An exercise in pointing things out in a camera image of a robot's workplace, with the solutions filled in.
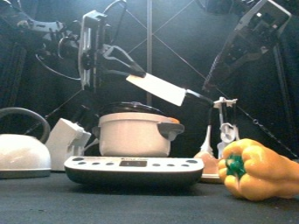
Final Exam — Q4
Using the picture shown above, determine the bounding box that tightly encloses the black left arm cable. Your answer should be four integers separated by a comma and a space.
101, 0, 128, 47

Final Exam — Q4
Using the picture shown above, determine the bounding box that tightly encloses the white toy spatula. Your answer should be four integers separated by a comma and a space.
200, 124, 216, 158

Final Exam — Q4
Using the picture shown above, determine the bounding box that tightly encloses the white toy knife block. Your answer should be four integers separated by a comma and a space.
44, 117, 93, 172

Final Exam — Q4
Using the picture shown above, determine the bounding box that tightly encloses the white utensil rack stand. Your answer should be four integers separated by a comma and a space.
212, 96, 240, 160

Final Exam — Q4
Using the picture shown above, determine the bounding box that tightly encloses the beige toy food piece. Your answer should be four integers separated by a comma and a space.
192, 150, 224, 184

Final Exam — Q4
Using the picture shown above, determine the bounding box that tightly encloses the white pot black lid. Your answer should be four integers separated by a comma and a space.
94, 101, 187, 158

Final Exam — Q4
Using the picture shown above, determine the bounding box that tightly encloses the white black toy induction cooker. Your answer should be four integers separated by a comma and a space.
62, 155, 205, 188

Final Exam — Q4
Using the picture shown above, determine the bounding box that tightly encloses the white toy cleaver black handle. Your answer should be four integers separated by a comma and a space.
125, 73, 216, 108

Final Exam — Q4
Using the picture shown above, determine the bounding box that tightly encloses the grey metal frame pole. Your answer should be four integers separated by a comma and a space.
145, 0, 154, 107

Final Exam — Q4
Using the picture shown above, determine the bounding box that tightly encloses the white kettle grey handle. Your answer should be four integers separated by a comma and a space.
0, 107, 52, 179

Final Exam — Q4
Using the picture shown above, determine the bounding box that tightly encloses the yellow toy bell pepper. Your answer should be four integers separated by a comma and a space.
217, 137, 299, 202

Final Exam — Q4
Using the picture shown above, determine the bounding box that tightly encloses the white toy slotted utensil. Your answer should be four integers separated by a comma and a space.
219, 122, 239, 144

